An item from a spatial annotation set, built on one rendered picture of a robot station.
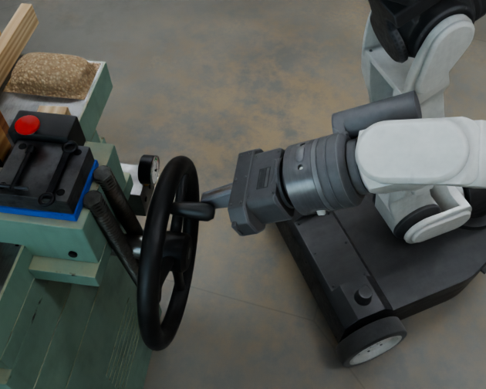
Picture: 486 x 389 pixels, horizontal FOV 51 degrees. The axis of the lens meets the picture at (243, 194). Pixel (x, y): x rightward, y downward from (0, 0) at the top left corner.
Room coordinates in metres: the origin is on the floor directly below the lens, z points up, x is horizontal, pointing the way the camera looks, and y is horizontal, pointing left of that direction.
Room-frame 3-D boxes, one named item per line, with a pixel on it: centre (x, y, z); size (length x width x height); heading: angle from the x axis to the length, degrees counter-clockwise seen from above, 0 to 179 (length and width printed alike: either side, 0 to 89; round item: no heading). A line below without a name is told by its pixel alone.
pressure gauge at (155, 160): (0.65, 0.20, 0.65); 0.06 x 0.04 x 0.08; 172
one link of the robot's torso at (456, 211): (0.83, -0.51, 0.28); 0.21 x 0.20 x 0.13; 112
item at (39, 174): (0.41, 0.25, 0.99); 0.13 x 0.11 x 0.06; 172
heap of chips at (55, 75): (0.66, 0.32, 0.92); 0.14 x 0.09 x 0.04; 82
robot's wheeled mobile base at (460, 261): (0.82, -0.48, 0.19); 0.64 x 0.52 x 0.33; 112
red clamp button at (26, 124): (0.44, 0.27, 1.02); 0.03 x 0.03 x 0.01
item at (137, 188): (0.66, 0.27, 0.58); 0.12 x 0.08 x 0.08; 82
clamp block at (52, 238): (0.40, 0.25, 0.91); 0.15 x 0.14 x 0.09; 172
